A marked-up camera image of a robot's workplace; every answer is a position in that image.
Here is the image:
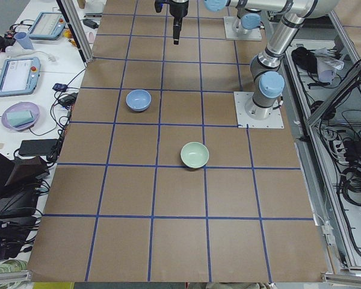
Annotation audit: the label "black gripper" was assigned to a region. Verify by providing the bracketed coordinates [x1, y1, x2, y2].
[155, 0, 189, 45]

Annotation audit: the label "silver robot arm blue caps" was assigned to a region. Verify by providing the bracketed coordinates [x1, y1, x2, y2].
[204, 1, 338, 120]

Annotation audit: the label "blue ceramic bowl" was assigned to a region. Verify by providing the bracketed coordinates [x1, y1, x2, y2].
[126, 89, 152, 112]

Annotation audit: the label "green ceramic bowl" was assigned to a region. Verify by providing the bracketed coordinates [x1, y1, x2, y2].
[180, 141, 209, 169]

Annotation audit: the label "black power adapter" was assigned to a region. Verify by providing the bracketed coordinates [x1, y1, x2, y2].
[82, 19, 99, 29]

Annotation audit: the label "far teach pendant tablet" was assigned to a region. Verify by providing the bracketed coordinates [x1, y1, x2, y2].
[28, 12, 66, 40]

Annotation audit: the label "teach pendant tablet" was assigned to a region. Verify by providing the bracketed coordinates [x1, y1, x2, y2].
[0, 57, 41, 97]
[28, 12, 66, 40]

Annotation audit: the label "blue small device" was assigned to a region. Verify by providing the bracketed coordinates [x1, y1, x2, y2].
[52, 83, 68, 92]

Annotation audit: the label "light blue plastic cup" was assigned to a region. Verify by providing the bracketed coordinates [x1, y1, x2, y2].
[14, 31, 34, 50]

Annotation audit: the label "brown paper table mat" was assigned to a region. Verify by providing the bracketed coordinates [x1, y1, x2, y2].
[29, 1, 327, 282]

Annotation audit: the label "near teach pendant tablet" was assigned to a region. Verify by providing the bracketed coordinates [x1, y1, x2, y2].
[0, 57, 41, 97]

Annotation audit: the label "purple plate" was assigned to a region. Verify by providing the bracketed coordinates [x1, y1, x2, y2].
[1, 102, 40, 131]

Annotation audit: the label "black power brick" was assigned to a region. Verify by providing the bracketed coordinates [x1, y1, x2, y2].
[19, 138, 58, 157]

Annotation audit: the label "green sponge block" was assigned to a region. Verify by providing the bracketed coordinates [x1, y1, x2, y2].
[6, 110, 34, 127]

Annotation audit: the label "white power strip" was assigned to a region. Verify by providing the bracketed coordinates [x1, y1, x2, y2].
[330, 140, 348, 166]

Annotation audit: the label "green tape rolls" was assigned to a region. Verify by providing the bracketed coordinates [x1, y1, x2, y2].
[0, 259, 27, 273]

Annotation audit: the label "aluminium frame post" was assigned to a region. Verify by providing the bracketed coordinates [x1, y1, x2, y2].
[56, 0, 93, 64]

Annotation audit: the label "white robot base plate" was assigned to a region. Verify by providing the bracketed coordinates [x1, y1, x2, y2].
[233, 92, 284, 129]

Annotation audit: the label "black cable bundle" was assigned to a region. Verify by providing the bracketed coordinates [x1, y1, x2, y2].
[336, 164, 361, 208]

